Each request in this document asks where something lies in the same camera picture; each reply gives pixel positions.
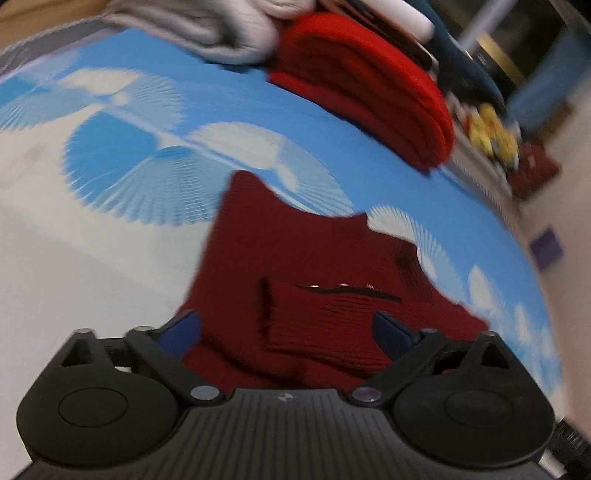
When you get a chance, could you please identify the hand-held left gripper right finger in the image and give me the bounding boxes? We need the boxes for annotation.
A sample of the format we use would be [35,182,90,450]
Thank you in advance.
[348,310,513,407]

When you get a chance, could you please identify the dark red cushion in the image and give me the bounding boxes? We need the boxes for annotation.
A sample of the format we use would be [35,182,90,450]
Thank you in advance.
[508,143,561,199]

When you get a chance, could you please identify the dark teal garment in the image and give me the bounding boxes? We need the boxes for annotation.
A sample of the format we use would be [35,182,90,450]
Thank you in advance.
[429,0,506,112]

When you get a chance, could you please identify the blue and white bed sheet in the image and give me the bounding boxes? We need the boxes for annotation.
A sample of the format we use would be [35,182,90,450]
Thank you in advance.
[0,14,566,393]

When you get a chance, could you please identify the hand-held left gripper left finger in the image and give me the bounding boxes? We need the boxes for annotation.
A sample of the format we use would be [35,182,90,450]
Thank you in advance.
[60,309,227,407]

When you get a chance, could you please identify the cream folded fleece blanket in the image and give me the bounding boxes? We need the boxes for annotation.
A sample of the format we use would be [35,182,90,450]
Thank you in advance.
[104,11,282,65]
[111,0,319,24]

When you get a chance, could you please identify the white folded quilt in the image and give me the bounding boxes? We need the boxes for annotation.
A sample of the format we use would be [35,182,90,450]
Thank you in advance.
[369,0,435,38]

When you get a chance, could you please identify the red folded blanket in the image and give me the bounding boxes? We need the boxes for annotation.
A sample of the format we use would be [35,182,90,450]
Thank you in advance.
[268,13,455,176]

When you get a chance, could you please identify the yellow plush toy striped outfit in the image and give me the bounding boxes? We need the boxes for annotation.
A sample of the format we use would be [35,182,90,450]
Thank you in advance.
[485,124,521,164]

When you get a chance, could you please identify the purple mat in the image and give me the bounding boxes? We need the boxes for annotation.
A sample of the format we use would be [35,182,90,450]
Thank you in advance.
[530,228,565,268]

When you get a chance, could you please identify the wooden bed headboard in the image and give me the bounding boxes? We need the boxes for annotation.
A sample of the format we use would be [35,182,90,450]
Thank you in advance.
[0,0,107,47]

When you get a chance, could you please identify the dark red knit baby romper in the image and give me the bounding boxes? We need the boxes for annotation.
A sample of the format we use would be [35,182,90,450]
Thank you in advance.
[178,170,492,393]

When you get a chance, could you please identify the blue curtain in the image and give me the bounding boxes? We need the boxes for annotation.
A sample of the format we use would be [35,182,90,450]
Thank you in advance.
[508,32,587,125]

